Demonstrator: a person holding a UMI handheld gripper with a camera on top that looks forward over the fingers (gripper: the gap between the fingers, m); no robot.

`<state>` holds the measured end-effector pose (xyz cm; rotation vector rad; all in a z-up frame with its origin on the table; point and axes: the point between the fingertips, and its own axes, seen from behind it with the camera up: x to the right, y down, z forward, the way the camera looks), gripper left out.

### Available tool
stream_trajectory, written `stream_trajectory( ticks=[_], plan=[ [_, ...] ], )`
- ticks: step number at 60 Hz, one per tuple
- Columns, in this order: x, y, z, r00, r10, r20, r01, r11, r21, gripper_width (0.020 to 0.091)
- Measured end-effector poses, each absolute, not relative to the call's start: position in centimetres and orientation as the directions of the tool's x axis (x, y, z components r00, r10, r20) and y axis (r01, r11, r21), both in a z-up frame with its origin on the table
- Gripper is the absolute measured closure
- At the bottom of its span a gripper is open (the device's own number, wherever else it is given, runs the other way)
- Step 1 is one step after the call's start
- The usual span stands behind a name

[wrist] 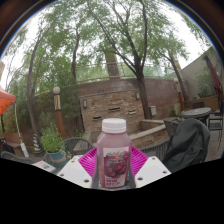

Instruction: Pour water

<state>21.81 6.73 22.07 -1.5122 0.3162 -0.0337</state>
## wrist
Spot green plant in teal pot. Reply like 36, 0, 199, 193
40, 122, 70, 168

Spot dark-trunked tree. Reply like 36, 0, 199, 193
84, 0, 194, 120

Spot orange canopy tent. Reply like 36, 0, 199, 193
0, 85, 17, 116

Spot slim-trunked tree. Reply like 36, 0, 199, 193
6, 13, 84, 138

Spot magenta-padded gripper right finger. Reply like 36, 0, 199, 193
128, 145, 172, 189

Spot closed dark red umbrella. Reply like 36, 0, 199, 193
202, 52, 223, 102

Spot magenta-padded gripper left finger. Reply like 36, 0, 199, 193
57, 146, 100, 190

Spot blue yellow striped cone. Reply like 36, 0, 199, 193
32, 133, 43, 155

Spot grey wall utility box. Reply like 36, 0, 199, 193
148, 105, 158, 117

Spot pink juice bottle white cap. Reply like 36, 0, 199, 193
95, 117, 133, 190

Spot black jacket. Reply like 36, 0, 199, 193
161, 117, 211, 174

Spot brown lamp post white globe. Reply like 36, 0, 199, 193
172, 77, 186, 112
52, 86, 67, 141

